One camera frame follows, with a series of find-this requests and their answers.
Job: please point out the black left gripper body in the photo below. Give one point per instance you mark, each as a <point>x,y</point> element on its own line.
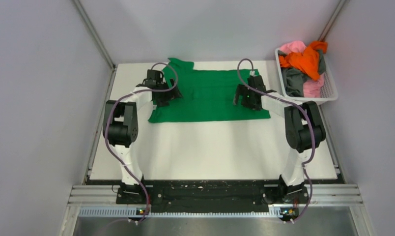
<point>163,97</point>

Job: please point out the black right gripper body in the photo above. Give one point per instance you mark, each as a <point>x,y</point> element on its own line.
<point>247,101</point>

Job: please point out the green t-shirt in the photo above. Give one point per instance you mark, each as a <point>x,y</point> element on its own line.
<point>207,95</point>

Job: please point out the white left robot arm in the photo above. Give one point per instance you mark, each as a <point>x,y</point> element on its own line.
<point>121,125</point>

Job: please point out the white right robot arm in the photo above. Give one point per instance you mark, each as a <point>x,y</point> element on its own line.
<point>304,130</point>

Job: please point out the grey t-shirt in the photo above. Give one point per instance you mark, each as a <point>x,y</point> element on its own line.
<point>293,81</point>

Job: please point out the pink t-shirt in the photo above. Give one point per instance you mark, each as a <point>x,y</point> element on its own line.
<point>309,88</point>

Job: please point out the orange t-shirt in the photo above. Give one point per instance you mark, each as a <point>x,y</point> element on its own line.
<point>304,58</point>

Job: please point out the white laundry basket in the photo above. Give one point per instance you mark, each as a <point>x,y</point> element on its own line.
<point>320,91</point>

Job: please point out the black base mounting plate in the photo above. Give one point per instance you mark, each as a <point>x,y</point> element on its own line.
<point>211,206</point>

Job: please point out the aluminium frame rail left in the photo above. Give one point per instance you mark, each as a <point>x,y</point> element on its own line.
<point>100,46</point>

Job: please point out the aluminium frame rail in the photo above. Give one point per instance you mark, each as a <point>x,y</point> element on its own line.
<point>100,46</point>
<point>333,18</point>

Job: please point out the aluminium frame rail right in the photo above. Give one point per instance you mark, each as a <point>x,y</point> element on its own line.
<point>333,18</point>

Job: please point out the aluminium front rail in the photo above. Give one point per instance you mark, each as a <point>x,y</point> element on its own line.
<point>319,194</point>

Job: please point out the white slotted cable duct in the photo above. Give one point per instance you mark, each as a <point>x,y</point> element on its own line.
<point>134,212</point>

